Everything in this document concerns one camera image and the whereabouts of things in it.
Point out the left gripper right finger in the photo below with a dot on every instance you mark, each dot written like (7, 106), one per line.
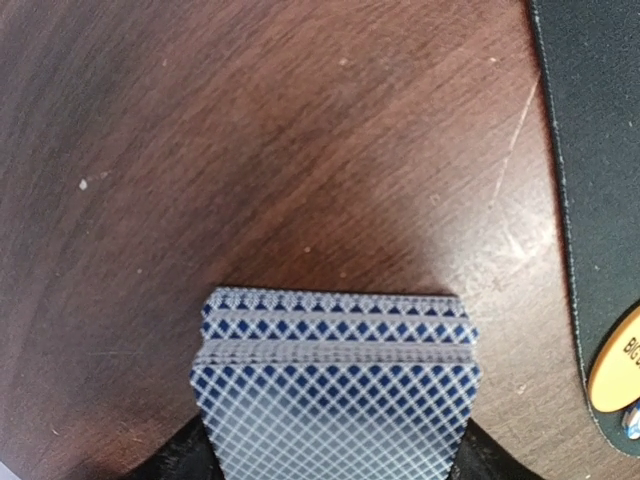
(480, 457)

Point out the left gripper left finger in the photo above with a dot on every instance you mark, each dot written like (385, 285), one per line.
(188, 454)

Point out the blue playing card deck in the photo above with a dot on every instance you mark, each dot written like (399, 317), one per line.
(325, 385)

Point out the orange round blind button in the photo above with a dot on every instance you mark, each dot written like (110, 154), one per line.
(614, 380)

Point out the blue white chip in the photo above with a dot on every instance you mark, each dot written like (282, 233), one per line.
(631, 421)

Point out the round black poker mat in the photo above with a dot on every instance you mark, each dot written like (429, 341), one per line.
(589, 57)

